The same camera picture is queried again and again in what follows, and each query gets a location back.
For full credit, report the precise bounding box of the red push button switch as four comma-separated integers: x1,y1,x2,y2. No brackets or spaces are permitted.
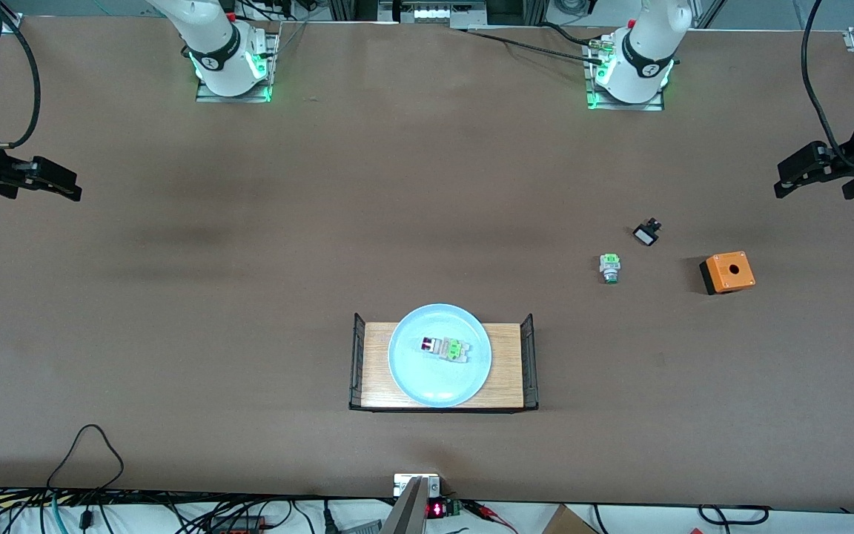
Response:
421,337,471,364

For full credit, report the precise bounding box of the light blue round plate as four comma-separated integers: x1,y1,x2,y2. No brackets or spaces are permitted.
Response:
388,303,492,409

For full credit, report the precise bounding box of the black red power strip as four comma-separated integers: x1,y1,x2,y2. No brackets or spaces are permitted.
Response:
207,515,266,534

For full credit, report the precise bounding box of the silver device with lights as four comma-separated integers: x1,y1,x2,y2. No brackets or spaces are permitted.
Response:
378,0,489,28

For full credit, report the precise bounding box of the brown cardboard piece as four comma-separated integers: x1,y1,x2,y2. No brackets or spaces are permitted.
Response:
541,504,600,534

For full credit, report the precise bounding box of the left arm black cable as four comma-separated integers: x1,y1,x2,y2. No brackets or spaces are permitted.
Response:
801,0,854,162

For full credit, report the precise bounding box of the orange button enclosure box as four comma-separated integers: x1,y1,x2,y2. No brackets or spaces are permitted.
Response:
699,251,756,296

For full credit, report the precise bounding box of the thin black looped cable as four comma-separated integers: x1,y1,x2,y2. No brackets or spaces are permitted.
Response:
45,423,125,492

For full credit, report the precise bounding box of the black cable to arm base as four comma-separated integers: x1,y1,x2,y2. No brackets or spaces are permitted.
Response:
451,22,607,66

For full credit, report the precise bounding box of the black coiled cable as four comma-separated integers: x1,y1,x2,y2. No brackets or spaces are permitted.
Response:
697,504,771,525

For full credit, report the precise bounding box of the wooden tray with wire sides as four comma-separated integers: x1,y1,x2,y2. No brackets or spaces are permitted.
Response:
348,312,540,413

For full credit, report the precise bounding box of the silver pole mounting bracket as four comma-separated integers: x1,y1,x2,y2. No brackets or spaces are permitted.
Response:
393,473,442,498

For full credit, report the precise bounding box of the grey camera pole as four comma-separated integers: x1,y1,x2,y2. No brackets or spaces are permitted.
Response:
381,476,428,534

